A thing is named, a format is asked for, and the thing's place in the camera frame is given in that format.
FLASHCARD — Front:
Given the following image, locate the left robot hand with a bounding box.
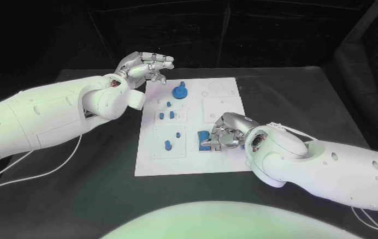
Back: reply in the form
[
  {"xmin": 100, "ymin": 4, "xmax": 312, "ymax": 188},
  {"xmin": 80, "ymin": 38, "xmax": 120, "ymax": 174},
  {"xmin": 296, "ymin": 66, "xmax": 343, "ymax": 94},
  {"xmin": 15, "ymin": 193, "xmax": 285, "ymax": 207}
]
[{"xmin": 115, "ymin": 51, "xmax": 175, "ymax": 85}]

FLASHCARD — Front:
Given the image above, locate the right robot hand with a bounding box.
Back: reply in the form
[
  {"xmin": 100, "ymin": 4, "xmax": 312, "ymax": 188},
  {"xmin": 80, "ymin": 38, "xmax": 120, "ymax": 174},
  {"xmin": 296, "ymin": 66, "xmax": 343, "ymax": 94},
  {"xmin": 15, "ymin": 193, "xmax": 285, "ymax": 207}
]
[{"xmin": 200, "ymin": 112, "xmax": 262, "ymax": 152}]

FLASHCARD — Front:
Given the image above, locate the blue cylinder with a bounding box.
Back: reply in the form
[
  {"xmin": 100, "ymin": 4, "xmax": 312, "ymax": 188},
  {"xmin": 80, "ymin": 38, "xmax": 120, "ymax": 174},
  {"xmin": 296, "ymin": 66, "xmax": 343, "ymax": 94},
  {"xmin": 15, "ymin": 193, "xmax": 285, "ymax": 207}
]
[{"xmin": 198, "ymin": 131, "xmax": 211, "ymax": 145}]

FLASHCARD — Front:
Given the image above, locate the white task board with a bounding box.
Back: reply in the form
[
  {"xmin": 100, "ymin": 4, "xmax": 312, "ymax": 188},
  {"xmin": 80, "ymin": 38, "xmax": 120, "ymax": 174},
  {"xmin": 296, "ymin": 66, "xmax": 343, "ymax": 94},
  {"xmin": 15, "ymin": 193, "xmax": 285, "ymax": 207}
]
[{"xmin": 135, "ymin": 77, "xmax": 255, "ymax": 177}]

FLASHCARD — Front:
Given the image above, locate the blue gear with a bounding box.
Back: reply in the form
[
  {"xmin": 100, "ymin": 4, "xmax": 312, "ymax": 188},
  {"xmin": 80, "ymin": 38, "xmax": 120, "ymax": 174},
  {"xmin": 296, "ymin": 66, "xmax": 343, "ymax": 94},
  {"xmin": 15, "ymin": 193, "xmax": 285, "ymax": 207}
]
[{"xmin": 172, "ymin": 81, "xmax": 190, "ymax": 100}]

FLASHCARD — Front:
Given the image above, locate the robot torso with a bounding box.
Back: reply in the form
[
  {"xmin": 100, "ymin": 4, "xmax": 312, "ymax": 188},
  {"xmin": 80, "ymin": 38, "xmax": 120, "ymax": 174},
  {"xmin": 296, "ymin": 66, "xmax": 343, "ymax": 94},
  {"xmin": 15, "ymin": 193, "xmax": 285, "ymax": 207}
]
[{"xmin": 100, "ymin": 200, "xmax": 366, "ymax": 239}]

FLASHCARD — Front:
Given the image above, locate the white cable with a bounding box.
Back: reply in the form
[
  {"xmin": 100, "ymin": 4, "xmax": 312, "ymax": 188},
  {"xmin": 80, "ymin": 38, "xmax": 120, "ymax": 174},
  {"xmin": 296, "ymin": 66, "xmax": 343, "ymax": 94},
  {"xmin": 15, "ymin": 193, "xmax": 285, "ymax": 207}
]
[
  {"xmin": 266, "ymin": 122, "xmax": 319, "ymax": 142},
  {"xmin": 0, "ymin": 134, "xmax": 83, "ymax": 187},
  {"xmin": 351, "ymin": 206, "xmax": 378, "ymax": 229},
  {"xmin": 0, "ymin": 150, "xmax": 34, "ymax": 175}
]

